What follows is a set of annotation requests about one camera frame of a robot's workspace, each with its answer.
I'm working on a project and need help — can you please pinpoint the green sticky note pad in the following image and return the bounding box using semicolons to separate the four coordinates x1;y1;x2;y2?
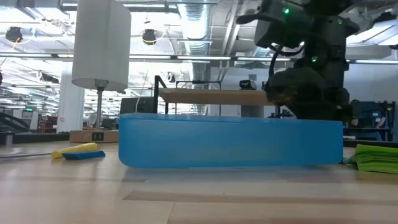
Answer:
351;143;398;174

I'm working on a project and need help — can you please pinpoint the blue translucent plastic pencil box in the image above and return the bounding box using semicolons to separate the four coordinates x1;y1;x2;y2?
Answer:
118;112;345;169

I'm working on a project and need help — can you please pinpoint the blue eraser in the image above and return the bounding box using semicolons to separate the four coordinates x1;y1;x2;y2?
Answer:
62;150;106;161

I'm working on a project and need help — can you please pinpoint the yellow highlighter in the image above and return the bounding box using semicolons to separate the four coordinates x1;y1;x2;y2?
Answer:
51;142;98;159

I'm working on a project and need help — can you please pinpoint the person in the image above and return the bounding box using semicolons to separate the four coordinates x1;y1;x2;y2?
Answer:
349;99;388;141

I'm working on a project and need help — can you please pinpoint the wooden shelf with black legs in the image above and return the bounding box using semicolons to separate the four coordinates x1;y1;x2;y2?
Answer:
154;75;282;114

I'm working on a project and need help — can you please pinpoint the black ceiling-hung device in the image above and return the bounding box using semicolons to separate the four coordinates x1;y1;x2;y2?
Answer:
141;29;158;46
5;26;24;44

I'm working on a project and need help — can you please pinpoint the black background monitor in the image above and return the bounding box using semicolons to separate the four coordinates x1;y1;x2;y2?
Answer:
119;96;156;114

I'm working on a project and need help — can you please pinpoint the white lamp with wooden base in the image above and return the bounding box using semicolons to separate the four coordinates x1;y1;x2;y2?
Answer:
68;0;132;143

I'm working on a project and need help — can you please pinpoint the white building column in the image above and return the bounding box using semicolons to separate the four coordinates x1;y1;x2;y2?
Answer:
57;71;85;134

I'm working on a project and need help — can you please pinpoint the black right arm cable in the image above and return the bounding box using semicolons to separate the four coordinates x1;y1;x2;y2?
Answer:
269;43;304;78

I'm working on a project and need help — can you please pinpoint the silver ribbed ceiling duct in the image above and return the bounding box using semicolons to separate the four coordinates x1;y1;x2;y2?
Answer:
178;2;212;82

